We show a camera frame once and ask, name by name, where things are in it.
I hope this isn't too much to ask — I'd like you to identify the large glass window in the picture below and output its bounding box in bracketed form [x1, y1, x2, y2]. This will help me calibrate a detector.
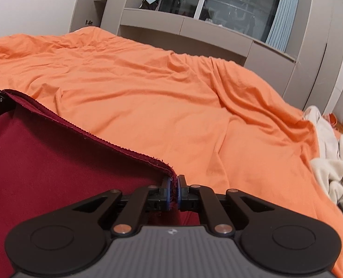
[157, 0, 286, 44]

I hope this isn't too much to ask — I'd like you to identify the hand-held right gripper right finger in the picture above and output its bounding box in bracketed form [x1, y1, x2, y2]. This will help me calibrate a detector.
[178, 175, 276, 235]

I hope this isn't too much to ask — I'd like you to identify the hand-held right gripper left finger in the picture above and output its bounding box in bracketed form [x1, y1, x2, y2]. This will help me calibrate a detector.
[74, 177, 172, 236]

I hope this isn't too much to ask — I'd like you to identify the orange blanket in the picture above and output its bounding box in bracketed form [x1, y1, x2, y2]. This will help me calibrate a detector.
[0, 26, 343, 278]

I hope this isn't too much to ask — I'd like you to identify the grey open-shelf wardrobe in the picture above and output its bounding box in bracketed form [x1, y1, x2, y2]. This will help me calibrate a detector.
[94, 0, 137, 35]

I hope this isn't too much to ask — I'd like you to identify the grey tall wardrobe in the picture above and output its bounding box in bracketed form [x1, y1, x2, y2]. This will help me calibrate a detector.
[282, 0, 343, 116]

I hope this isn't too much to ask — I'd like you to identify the dark bag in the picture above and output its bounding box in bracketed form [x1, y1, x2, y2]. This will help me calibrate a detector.
[139, 0, 160, 10]

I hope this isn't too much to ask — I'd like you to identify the cream garment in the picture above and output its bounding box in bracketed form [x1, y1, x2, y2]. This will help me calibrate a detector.
[303, 106, 343, 207]

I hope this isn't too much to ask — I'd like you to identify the grey wardrobe door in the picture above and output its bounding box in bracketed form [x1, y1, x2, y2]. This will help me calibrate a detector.
[69, 0, 114, 34]

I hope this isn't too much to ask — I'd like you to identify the dark red long-sleeve shirt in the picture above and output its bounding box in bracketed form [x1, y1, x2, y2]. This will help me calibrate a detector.
[0, 89, 201, 278]

